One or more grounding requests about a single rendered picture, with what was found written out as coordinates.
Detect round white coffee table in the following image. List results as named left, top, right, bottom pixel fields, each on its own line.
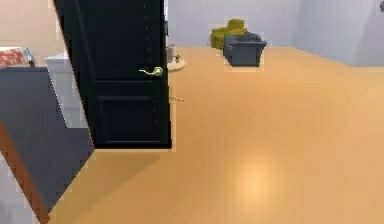
left=166, top=59, right=187, bottom=72

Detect grey armchair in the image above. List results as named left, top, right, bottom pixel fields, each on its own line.
left=223, top=34, right=268, bottom=68

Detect yellow-green armchair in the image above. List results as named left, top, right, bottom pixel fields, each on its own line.
left=210, top=18, right=248, bottom=50

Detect black room door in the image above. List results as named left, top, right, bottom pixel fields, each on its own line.
left=53, top=0, right=173, bottom=150

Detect dark grey cushion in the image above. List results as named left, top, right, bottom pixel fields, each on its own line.
left=239, top=31, right=263, bottom=43

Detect white chest of drawers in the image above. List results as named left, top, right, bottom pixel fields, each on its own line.
left=44, top=52, right=90, bottom=130

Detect red patterned pillow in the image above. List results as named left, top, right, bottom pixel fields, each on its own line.
left=0, top=47, right=30, bottom=69

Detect brass door lever handle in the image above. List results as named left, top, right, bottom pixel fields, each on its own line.
left=138, top=66, right=164, bottom=78

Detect grey bed with wooden frame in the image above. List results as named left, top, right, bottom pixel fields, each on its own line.
left=0, top=65, right=96, bottom=224

